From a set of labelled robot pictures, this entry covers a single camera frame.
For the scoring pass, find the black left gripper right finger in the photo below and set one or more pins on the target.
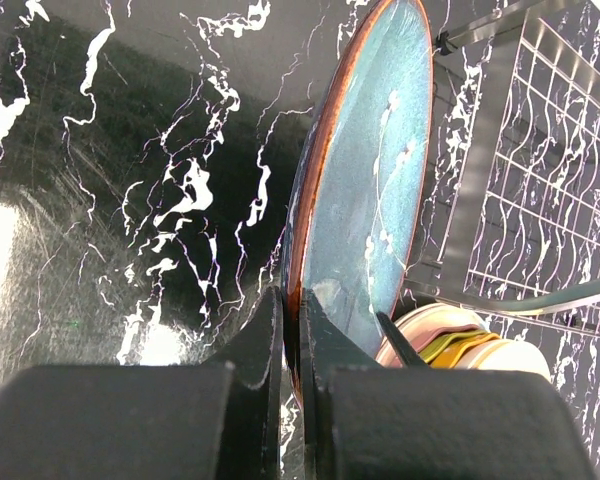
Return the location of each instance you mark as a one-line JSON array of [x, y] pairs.
[[364, 421]]

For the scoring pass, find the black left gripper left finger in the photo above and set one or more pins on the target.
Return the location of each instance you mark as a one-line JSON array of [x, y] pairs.
[[215, 420]]

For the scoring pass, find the yellow plate with drawing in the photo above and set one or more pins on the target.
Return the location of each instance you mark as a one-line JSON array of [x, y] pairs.
[[506, 355]]

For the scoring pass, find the blue glazed plate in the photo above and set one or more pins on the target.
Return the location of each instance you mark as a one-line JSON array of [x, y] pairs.
[[355, 198]]

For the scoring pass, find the yellow wavy plate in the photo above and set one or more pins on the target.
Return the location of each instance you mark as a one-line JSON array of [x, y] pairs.
[[446, 350]]

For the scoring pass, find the pink bottom plate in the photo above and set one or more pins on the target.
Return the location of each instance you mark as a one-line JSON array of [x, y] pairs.
[[423, 325]]

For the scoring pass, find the steel wire dish rack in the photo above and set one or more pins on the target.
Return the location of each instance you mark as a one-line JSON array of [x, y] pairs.
[[512, 194]]

